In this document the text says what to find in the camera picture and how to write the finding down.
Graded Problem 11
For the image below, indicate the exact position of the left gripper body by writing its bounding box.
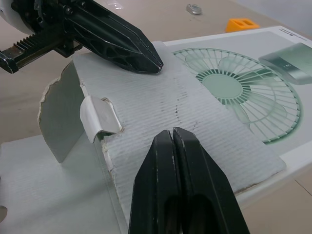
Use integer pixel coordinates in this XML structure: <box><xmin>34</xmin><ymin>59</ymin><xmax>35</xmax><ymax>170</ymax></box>
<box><xmin>0</xmin><ymin>0</ymin><xmax>81</xmax><ymax>74</ymax></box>

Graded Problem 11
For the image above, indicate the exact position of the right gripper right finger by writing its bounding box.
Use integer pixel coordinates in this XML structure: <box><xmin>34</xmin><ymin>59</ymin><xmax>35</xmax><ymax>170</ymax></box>
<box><xmin>172</xmin><ymin>127</ymin><xmax>251</xmax><ymax>234</ymax></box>

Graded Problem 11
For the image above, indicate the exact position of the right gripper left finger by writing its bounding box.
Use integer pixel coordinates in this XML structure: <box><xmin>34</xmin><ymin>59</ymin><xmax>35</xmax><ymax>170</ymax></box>
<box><xmin>128</xmin><ymin>129</ymin><xmax>182</xmax><ymax>234</ymax></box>

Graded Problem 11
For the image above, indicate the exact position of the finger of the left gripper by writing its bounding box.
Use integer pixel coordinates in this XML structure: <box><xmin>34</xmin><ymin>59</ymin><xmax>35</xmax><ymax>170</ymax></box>
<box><xmin>63</xmin><ymin>0</ymin><xmax>164</xmax><ymax>69</ymax></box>
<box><xmin>73</xmin><ymin>31</ymin><xmax>159</xmax><ymax>75</ymax></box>

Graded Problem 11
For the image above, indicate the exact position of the white fan box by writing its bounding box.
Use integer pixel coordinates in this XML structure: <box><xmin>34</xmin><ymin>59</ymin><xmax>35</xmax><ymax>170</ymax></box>
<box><xmin>0</xmin><ymin>25</ymin><xmax>312</xmax><ymax>234</ymax></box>

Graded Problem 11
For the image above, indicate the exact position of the small silver metal piece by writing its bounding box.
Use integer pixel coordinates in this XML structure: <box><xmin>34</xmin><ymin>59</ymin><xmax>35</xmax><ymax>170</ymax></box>
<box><xmin>186</xmin><ymin>3</ymin><xmax>203</xmax><ymax>16</ymax></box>

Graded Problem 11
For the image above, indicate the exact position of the orange plastic block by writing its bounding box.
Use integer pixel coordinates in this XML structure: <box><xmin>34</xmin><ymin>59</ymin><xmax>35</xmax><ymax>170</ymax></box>
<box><xmin>226</xmin><ymin>18</ymin><xmax>260</xmax><ymax>33</ymax></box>

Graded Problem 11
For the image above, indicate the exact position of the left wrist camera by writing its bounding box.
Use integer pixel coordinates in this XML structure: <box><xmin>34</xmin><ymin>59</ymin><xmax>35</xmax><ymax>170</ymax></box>
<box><xmin>0</xmin><ymin>0</ymin><xmax>35</xmax><ymax>35</ymax></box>

